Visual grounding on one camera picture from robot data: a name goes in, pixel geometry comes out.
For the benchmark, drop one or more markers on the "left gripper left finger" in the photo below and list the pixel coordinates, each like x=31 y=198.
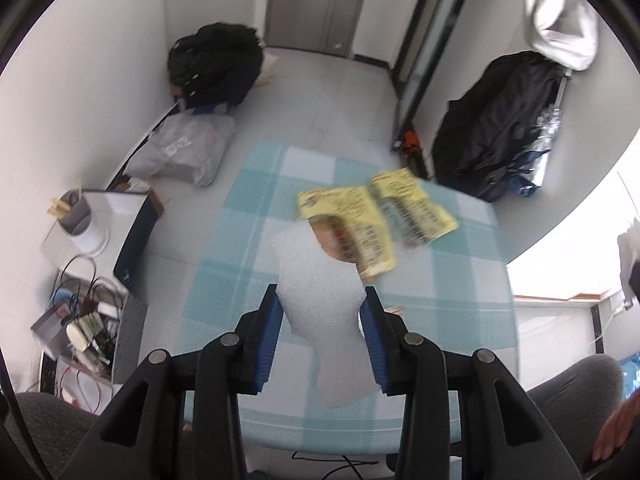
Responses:
x=259 y=332

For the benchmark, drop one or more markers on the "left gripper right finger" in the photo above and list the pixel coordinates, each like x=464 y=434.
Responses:
x=384 y=333

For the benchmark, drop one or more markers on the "white foam sheet piece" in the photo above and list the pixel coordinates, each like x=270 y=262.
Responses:
x=321 y=297

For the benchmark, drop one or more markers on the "yellow bread wrapper with cardboard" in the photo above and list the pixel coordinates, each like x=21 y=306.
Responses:
x=351 y=222

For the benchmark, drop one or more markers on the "person's right hand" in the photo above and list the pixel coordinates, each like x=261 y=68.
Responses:
x=617 y=428

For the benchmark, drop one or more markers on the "white box with navy side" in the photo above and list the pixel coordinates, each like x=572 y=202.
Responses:
x=121 y=225

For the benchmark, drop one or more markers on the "orange object on floor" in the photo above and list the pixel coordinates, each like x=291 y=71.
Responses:
x=409 y=148

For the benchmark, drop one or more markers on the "clear plastic bag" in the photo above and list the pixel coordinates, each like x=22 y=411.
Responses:
x=186 y=147

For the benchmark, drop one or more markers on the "grey trouser leg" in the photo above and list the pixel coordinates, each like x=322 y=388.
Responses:
x=578 y=401

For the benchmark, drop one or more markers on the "silver folded umbrella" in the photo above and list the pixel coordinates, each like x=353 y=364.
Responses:
x=527 y=171

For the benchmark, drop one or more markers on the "grey cup with sticks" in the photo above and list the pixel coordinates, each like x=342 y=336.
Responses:
x=72 y=211

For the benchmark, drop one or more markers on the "black hanging backpack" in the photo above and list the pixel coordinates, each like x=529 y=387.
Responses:
x=482 y=133

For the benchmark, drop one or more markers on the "black bag on floor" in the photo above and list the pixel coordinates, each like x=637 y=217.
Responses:
x=217 y=65

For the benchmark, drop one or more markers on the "grey door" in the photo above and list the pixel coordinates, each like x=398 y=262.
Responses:
x=321 y=26

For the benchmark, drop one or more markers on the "white hanging garment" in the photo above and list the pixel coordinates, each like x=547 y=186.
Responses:
x=564 y=31

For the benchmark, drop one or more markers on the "cluttered box of cables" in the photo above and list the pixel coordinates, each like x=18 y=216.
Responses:
x=91 y=321

